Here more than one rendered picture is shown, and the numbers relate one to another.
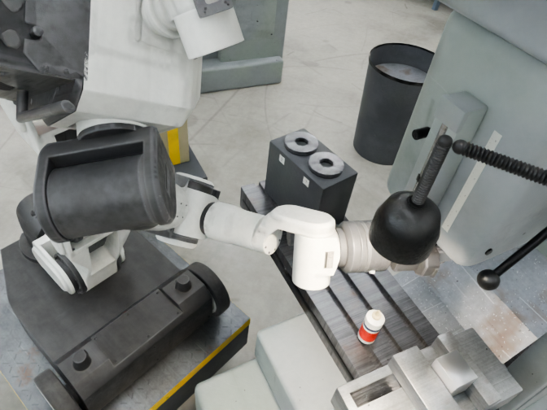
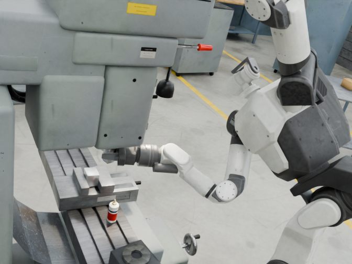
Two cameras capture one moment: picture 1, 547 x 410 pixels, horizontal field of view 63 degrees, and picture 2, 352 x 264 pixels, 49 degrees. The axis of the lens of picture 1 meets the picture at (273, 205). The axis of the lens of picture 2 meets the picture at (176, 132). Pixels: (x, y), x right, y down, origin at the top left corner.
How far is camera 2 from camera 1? 179 cm
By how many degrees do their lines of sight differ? 107
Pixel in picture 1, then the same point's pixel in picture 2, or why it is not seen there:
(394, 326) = (93, 221)
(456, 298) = (39, 238)
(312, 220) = (174, 146)
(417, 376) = (107, 177)
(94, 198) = not seen: hidden behind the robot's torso
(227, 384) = (173, 255)
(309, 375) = (137, 228)
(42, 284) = not seen: outside the picture
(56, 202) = not seen: hidden behind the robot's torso
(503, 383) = (61, 179)
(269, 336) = (157, 245)
